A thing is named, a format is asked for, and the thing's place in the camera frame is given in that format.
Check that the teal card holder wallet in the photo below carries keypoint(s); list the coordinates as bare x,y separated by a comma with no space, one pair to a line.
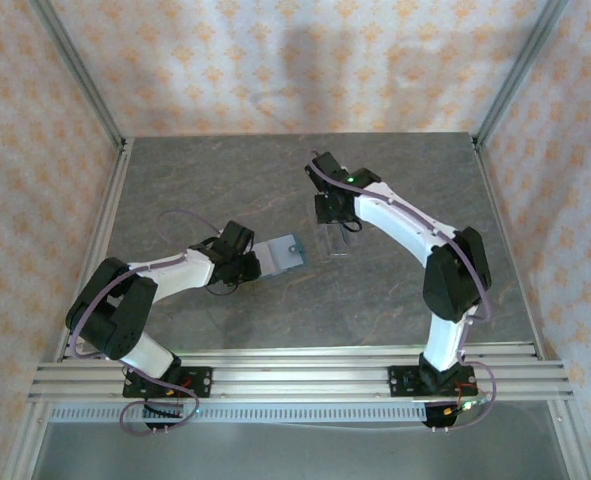
280,255

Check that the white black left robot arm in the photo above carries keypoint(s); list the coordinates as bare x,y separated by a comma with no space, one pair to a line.
175,270

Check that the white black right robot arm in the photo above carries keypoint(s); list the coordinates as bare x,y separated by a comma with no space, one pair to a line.
400,220

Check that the grey metal lower panel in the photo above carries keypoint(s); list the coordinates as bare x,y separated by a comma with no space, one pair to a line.
300,455

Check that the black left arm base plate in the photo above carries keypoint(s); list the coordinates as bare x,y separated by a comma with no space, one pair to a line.
202,382

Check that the aluminium cross rail beam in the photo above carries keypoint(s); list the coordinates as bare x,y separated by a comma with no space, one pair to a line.
300,380

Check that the aluminium table side rail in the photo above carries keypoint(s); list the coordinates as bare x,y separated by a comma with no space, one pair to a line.
505,240
106,225

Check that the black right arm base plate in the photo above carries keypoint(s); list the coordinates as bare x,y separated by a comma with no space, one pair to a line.
400,382

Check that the aluminium upright frame post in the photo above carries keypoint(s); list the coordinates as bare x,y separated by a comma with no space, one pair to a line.
82,75
517,75

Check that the aluminium lower frame leg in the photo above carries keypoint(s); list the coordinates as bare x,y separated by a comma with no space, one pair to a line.
570,440
27,440

